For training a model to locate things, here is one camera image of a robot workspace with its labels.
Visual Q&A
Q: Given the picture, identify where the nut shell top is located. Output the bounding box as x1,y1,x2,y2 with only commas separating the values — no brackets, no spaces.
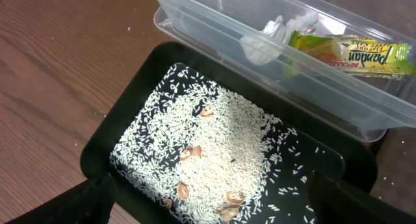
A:
200,108,214,117

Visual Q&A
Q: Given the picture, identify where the green snack wrapper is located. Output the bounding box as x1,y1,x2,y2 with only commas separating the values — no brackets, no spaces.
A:
290,31,415,79

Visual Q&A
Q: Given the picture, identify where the nut shell bottom edge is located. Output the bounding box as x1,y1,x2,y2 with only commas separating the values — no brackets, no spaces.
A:
162,198,173,209

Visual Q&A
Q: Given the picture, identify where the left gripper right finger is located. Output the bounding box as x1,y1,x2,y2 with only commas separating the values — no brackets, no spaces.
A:
307,171,415,224

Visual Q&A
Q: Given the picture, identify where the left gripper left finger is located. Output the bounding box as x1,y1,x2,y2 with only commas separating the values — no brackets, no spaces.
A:
6,174,116,224

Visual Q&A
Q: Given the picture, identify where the brown nut shell piece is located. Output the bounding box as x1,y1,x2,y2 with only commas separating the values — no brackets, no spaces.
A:
216,191,244,223

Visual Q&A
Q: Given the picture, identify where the clear plastic bin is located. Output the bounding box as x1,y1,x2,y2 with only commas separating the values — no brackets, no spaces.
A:
157,0,415,142

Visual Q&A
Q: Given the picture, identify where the white tissue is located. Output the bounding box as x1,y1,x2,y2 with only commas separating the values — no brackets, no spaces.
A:
239,12,319,66

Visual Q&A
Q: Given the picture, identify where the nut shell middle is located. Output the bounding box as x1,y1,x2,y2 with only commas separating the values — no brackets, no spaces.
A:
180,145,202,161

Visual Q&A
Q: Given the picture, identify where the black plastic tray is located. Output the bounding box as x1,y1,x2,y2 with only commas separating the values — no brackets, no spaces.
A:
81,42,378,223

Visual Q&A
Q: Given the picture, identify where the nut shell lower left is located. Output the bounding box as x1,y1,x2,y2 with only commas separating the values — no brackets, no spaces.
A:
176,183,189,201

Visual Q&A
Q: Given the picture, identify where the brown serving tray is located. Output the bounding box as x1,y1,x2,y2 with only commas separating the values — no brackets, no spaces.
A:
370,128,415,216

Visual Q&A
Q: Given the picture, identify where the spilled rice pile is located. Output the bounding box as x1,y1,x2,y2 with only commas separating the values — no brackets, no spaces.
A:
110,65,317,223

